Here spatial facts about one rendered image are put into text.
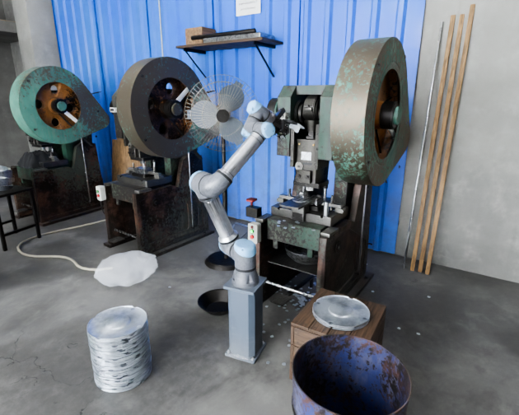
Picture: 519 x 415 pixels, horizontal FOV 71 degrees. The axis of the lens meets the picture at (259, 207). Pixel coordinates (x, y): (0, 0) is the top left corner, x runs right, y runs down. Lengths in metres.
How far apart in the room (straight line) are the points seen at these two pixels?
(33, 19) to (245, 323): 5.71
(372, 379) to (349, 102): 1.26
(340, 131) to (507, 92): 1.70
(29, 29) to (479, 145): 6.01
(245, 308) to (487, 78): 2.46
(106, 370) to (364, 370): 1.24
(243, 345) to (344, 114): 1.36
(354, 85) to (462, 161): 1.67
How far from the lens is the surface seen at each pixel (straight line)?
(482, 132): 3.34
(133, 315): 2.11
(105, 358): 2.05
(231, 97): 2.88
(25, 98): 4.47
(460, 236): 3.52
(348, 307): 2.01
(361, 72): 1.94
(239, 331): 2.12
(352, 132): 1.90
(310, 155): 2.36
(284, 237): 2.40
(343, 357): 1.70
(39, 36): 6.78
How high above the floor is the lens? 1.43
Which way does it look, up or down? 17 degrees down
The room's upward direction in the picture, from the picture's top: straight up
